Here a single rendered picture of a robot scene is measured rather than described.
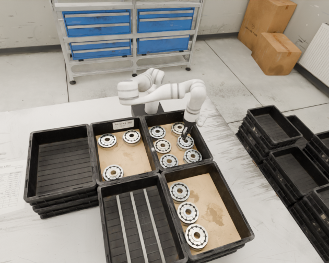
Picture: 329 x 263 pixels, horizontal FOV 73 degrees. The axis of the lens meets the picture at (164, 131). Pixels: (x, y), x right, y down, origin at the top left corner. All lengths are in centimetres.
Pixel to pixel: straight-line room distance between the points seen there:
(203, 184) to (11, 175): 107
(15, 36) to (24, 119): 226
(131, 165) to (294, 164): 146
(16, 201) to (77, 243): 40
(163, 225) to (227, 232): 30
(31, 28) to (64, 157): 275
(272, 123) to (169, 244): 156
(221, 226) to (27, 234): 92
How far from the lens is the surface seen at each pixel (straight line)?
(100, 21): 286
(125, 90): 99
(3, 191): 149
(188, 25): 319
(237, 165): 153
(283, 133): 224
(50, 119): 174
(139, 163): 125
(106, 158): 128
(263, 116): 230
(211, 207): 118
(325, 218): 188
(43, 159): 136
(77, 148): 135
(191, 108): 105
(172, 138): 137
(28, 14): 377
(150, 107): 152
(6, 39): 397
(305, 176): 218
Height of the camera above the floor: 187
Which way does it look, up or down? 48 degrees down
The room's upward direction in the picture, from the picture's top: 8 degrees clockwise
